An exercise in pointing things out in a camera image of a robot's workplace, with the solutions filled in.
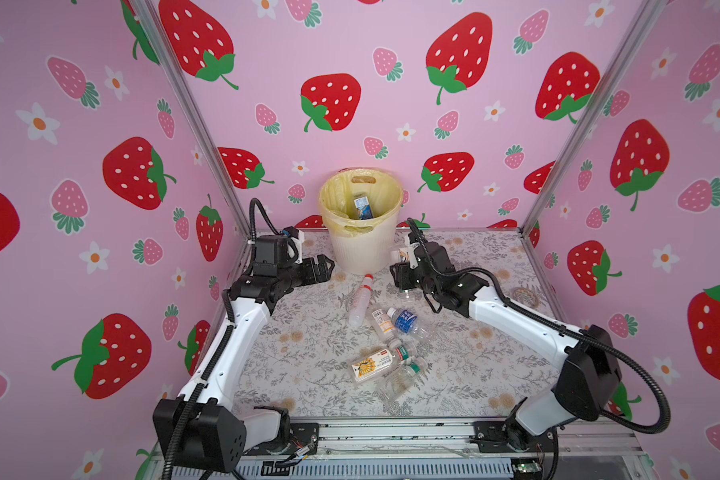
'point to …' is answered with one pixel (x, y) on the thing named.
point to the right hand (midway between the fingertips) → (397, 264)
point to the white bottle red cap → (360, 301)
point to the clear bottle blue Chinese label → (407, 321)
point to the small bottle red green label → (404, 350)
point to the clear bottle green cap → (400, 380)
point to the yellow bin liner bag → (337, 200)
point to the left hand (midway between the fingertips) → (320, 263)
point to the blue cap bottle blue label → (364, 208)
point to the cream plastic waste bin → (370, 254)
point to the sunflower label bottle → (378, 362)
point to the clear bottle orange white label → (385, 323)
